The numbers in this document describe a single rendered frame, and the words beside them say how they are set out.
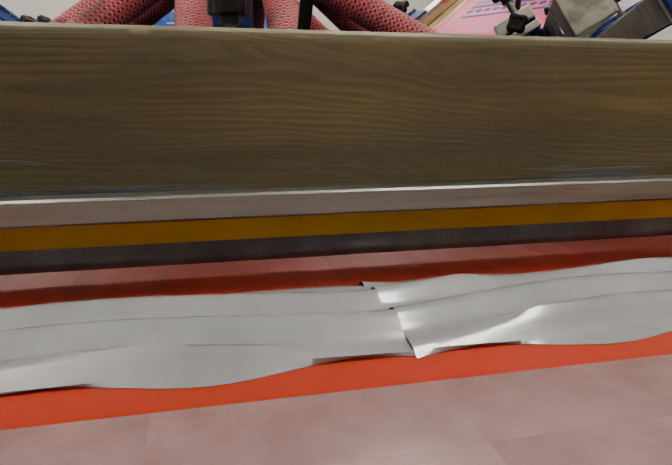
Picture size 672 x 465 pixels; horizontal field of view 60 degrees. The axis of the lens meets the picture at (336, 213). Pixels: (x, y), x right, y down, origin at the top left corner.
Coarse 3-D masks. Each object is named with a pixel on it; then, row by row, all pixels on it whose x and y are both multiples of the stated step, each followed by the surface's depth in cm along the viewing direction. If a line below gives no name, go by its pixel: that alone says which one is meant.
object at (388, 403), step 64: (320, 256) 29; (256, 384) 16; (320, 384) 16; (384, 384) 16; (0, 448) 13; (64, 448) 13; (128, 448) 13; (192, 448) 13; (256, 448) 13; (320, 448) 13; (384, 448) 13; (448, 448) 13
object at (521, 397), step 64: (384, 256) 29; (448, 256) 29; (512, 256) 29; (576, 256) 29; (640, 256) 29; (448, 384) 16; (512, 384) 16; (576, 384) 16; (640, 384) 16; (512, 448) 13; (576, 448) 13; (640, 448) 13
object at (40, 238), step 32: (128, 224) 24; (160, 224) 25; (192, 224) 25; (224, 224) 25; (256, 224) 26; (288, 224) 26; (320, 224) 26; (352, 224) 27; (384, 224) 27; (416, 224) 27; (448, 224) 28; (480, 224) 28; (512, 224) 29
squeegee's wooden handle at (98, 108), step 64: (0, 64) 21; (64, 64) 22; (128, 64) 22; (192, 64) 23; (256, 64) 23; (320, 64) 24; (384, 64) 25; (448, 64) 25; (512, 64) 26; (576, 64) 27; (640, 64) 27; (0, 128) 22; (64, 128) 22; (128, 128) 23; (192, 128) 23; (256, 128) 24; (320, 128) 25; (384, 128) 25; (448, 128) 26; (512, 128) 27; (576, 128) 27; (640, 128) 28; (0, 192) 22; (64, 192) 23
